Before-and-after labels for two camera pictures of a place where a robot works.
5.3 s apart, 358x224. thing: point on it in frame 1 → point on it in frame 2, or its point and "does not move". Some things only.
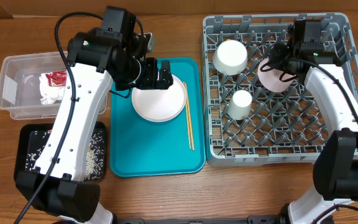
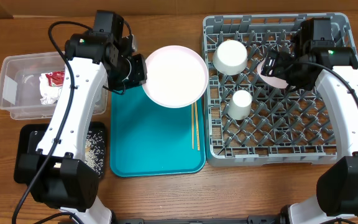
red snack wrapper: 57,78 does not move
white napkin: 50,94 does not move
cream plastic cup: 240,106 does not move
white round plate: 160,105 → 176,76
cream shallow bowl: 230,57 does not move
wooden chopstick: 192,140 → 197,130
